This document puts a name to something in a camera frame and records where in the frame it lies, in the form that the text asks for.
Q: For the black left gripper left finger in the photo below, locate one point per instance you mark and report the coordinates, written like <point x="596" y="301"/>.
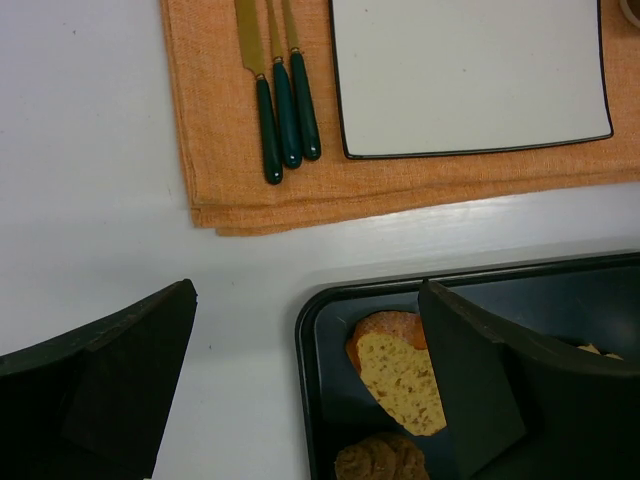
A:
<point x="93" y="403"/>

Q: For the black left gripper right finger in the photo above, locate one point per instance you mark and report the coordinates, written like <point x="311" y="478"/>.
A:
<point x="522" y="405"/>

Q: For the toasted bread slice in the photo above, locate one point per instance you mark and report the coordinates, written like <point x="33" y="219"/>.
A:
<point x="593" y="349"/>

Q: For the sliced bread piece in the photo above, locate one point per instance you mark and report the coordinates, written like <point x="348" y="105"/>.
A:
<point x="389" y="352"/>

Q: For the black baking tray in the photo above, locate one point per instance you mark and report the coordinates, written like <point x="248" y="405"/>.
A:
<point x="577" y="301"/>

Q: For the dark brown croissant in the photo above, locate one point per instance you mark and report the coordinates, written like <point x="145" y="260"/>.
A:
<point x="381" y="456"/>

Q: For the orange cloth placemat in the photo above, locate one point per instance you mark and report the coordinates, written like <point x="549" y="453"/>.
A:
<point x="220" y="150"/>

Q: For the white square plate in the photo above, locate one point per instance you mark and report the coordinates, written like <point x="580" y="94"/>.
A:
<point x="436" y="78"/>

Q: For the grey brown cup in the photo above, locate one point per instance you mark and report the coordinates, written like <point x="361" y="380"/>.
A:
<point x="631" y="11"/>

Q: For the gold fork green handle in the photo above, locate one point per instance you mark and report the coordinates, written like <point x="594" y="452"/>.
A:
<point x="286" y="113"/>

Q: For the gold spoon green handle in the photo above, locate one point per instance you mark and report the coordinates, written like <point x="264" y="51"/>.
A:
<point x="311" y="143"/>

